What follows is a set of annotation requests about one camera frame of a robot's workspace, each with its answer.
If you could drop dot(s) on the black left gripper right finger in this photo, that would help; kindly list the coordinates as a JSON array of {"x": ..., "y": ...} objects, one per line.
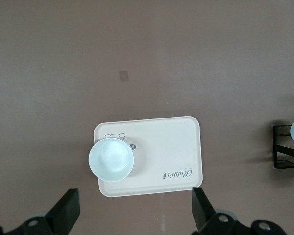
[{"x": 202, "y": 213}]

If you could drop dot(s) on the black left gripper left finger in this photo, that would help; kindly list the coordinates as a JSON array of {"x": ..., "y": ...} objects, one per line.
[{"x": 65, "y": 213}]

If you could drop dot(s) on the black cup rack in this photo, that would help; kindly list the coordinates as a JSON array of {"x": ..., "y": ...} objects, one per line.
[{"x": 275, "y": 147}]

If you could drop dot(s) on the white bowl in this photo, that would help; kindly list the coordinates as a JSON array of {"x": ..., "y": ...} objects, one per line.
[{"x": 111, "y": 159}]

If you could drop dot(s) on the beige rabbit print tray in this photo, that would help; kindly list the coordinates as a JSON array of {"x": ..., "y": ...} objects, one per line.
[{"x": 161, "y": 151}]

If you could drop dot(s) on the brown tape patch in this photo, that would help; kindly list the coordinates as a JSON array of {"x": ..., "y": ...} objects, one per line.
[{"x": 123, "y": 76}]

